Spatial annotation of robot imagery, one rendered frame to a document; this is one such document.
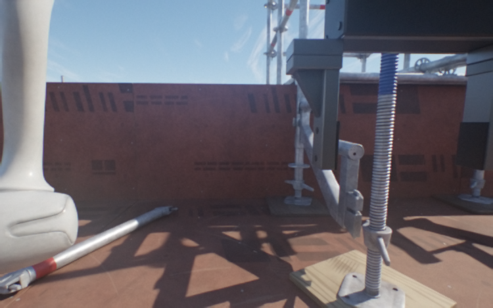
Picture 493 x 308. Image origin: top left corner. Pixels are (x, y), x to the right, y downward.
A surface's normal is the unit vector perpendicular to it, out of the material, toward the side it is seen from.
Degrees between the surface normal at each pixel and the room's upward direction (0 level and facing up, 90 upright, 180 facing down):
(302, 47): 90
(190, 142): 90
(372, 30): 90
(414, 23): 90
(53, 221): 72
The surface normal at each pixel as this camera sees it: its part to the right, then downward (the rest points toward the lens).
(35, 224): 0.66, -0.18
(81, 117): 0.04, 0.13
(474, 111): -1.00, 0.00
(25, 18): 0.68, 0.25
